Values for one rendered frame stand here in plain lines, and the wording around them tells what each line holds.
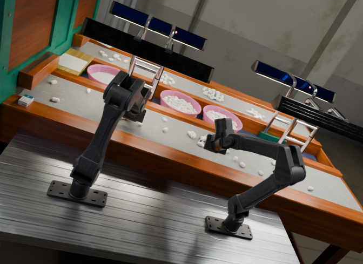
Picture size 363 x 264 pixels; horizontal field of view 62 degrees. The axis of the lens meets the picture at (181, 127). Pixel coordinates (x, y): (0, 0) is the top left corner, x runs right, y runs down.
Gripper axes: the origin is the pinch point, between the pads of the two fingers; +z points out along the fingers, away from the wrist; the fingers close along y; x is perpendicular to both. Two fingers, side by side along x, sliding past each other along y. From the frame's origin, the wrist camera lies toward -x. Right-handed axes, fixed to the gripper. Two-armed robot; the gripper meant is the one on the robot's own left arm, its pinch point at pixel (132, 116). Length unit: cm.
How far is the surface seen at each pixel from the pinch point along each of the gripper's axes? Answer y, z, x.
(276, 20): -135, 172, -222
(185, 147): -28.6, -5.7, 6.8
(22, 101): 42.7, -18.8, 13.2
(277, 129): -96, 35, -33
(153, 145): -12.7, -15.7, 12.5
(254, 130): -82, 39, -28
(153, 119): -10.9, 6.2, -3.7
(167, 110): -17.2, 12.0, -12.3
